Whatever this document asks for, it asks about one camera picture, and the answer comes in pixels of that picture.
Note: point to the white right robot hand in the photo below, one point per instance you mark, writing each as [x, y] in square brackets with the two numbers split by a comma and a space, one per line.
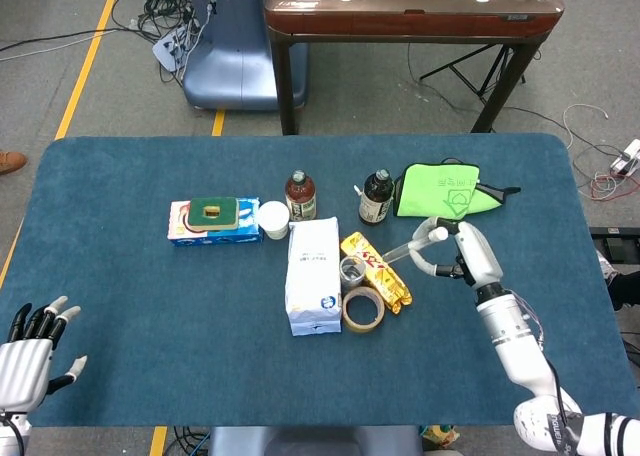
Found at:
[477, 256]

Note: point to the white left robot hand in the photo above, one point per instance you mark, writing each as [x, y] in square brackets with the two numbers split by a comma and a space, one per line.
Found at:
[22, 371]

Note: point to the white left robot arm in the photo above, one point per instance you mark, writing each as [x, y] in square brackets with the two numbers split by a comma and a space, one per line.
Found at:
[12, 436]

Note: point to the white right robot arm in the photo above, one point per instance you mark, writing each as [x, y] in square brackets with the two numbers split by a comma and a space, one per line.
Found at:
[520, 356]

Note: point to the lime green cloth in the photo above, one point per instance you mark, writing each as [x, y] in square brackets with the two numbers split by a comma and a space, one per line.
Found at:
[435, 191]

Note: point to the yellow red snack packet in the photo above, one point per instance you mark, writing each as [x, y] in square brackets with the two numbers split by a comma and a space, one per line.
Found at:
[385, 281]

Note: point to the dark brown tea bottle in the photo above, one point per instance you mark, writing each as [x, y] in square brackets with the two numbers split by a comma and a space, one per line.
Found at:
[375, 201]

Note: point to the clear plastic jar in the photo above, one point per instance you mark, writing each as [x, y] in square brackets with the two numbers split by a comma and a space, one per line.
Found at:
[352, 282]

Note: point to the small white plastic piece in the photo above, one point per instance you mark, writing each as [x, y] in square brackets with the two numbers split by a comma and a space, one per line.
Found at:
[357, 191]

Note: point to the black floor equipment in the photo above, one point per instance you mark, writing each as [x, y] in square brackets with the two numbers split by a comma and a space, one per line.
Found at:
[620, 246]

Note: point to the yellow packing tape roll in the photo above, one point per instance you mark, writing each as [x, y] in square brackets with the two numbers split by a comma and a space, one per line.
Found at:
[348, 321]

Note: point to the blue felt table cover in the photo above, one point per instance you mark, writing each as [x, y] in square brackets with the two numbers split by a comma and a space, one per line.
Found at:
[150, 301]

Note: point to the dark person leg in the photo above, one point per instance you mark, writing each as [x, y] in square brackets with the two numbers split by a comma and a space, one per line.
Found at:
[627, 288]

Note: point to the white paper bag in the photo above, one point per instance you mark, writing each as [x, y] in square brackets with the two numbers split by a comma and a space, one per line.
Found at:
[312, 276]

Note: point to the yellow green packet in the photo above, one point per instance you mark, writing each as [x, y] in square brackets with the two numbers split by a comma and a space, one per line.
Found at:
[440, 434]

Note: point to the light amber tea bottle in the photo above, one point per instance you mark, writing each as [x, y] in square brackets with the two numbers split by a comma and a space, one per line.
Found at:
[300, 201]

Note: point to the black tripod stand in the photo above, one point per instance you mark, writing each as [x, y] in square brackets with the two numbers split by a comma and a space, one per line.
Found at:
[452, 66]

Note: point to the white paper cup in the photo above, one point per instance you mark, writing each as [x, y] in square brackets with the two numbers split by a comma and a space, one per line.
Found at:
[273, 216]

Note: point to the brown shoe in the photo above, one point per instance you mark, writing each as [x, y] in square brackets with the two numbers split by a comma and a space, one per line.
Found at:
[12, 162]

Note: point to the blue tissue box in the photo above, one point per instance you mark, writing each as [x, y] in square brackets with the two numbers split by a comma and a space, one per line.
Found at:
[245, 236]

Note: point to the green yellow sponge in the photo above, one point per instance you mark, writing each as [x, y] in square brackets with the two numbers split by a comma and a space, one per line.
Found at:
[200, 216]

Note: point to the brown mahjong table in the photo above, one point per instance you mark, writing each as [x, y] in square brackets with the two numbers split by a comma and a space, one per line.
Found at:
[400, 23]

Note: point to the blue grey robot torso base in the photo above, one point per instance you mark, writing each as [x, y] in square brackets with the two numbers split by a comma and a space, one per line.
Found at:
[310, 443]

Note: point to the white floor power strip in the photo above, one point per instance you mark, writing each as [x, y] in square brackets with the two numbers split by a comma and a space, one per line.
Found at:
[165, 51]

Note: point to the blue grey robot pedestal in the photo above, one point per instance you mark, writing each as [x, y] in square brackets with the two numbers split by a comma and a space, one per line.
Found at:
[235, 76]

